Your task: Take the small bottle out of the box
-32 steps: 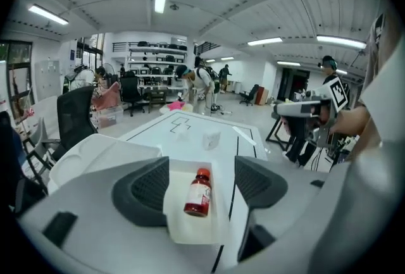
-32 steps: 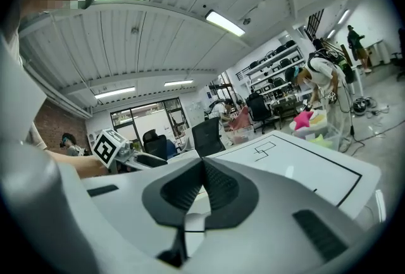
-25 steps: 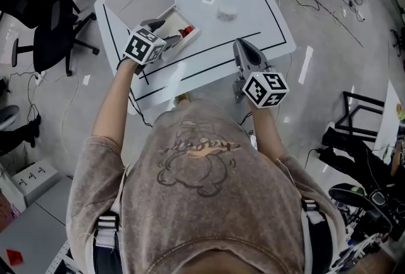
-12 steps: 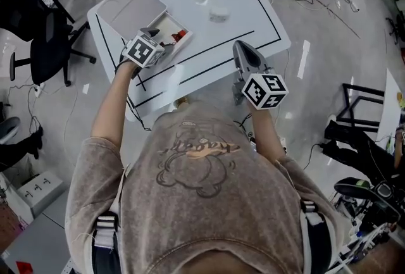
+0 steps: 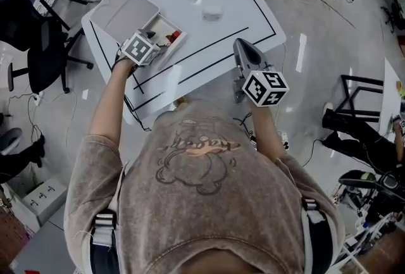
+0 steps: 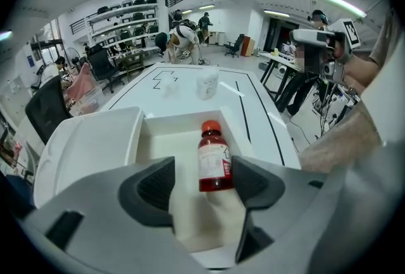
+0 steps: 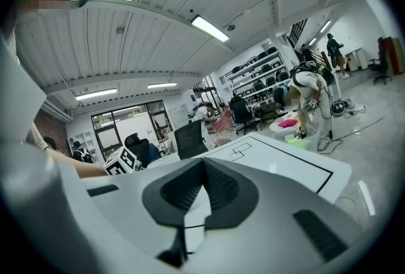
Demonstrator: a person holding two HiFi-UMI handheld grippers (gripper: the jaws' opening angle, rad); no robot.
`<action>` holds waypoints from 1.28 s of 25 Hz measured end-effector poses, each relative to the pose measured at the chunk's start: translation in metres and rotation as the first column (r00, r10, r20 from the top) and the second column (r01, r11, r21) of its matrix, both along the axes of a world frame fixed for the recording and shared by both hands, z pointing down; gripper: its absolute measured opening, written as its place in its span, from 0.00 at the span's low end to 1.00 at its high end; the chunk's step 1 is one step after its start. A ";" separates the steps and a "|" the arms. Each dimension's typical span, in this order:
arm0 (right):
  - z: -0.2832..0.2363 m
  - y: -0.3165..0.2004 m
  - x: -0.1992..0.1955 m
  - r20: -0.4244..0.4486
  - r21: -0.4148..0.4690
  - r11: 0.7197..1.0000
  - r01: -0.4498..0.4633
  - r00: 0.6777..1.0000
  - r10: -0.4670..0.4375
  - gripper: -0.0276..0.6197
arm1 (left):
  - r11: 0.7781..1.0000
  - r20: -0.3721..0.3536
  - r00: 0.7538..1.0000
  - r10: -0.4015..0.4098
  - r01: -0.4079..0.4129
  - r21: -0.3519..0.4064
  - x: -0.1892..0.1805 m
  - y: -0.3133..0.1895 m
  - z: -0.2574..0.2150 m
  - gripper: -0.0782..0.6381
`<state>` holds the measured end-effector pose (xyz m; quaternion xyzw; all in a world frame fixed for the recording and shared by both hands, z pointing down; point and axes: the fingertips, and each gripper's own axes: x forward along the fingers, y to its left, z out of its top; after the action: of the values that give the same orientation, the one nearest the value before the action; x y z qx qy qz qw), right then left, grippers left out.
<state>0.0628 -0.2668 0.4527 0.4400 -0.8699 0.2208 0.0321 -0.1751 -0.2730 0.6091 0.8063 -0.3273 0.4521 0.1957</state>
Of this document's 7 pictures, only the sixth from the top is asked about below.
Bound person's beige shirt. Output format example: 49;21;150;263
297;6;405;172

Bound black office chair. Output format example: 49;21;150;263
224;33;246;59
86;44;126;94
24;75;73;146

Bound black standing fan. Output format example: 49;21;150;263
64;47;80;68

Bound clear plastic storage bin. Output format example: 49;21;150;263
65;85;105;116

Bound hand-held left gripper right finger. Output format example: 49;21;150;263
230;154;405;274

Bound translucent white plastic jar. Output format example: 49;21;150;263
196;71;220;101

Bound small red bottle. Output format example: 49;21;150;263
197;120;235;193

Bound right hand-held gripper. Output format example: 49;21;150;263
289;17;362;84

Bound wooden cabinet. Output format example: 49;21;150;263
240;36;256;58

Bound person's right hand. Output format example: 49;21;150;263
332;32;354;65

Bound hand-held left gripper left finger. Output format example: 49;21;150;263
19;155;203;274

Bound white box with lid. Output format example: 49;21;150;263
32;106;302;270

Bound small clear plastic cup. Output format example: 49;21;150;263
160;80;178;99

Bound person's right forearm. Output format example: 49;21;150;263
342;53;381;89

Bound pink cloth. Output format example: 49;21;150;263
64;63;96;103

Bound white work table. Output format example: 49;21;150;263
258;50;305;103

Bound white shelf rack with cases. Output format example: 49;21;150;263
85;0;159;60

